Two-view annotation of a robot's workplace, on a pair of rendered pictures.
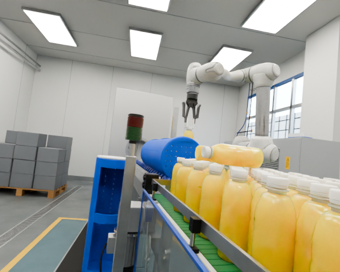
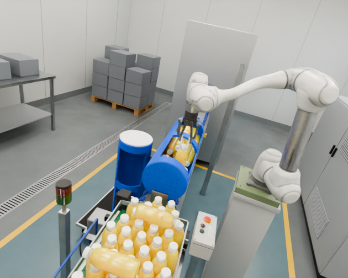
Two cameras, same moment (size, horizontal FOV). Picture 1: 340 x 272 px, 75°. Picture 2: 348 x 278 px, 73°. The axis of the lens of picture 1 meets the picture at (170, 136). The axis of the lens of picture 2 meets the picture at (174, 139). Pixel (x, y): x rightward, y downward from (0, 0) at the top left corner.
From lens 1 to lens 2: 1.04 m
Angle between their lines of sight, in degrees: 37
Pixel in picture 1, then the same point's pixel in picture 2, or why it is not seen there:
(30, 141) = (120, 61)
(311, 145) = not seen: outside the picture
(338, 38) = not seen: outside the picture
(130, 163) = (61, 218)
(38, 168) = (127, 87)
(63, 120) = (159, 30)
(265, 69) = (310, 90)
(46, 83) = not seen: outside the picture
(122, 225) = (62, 250)
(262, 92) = (299, 118)
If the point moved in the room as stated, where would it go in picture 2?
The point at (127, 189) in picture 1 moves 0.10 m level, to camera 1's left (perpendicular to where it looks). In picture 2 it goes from (62, 232) to (47, 222)
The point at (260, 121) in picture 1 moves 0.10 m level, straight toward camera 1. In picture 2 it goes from (287, 153) to (279, 156)
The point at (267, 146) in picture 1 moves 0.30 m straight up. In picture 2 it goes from (284, 186) to (307, 140)
